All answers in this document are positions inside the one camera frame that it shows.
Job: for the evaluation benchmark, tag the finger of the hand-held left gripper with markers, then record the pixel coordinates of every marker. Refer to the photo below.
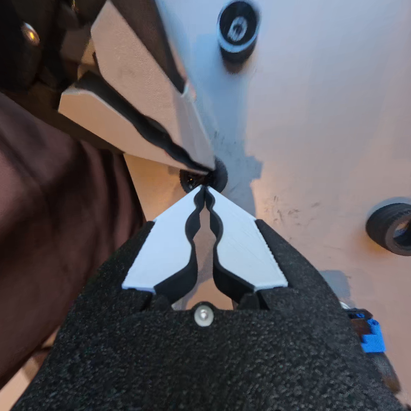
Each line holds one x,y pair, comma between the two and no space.
102,125
138,70

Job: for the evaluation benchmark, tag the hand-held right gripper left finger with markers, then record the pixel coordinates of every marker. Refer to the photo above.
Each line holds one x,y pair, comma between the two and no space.
160,253

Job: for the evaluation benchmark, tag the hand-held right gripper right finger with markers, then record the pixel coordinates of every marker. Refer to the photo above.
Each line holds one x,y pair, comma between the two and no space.
247,253

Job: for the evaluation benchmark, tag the black toy wheel with tire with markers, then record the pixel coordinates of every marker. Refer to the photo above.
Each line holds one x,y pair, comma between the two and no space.
221,179

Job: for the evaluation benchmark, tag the grey desk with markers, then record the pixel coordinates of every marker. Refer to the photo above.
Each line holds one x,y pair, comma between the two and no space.
321,112

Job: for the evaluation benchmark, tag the glossy black toy wheel rim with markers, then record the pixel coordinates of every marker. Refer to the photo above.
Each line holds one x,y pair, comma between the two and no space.
224,19

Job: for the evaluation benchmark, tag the loose black rubber toy tire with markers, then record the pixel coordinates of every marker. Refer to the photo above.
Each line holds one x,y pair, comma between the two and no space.
379,231

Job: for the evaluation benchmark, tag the toy brick car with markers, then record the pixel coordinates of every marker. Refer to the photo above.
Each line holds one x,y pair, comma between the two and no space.
372,337

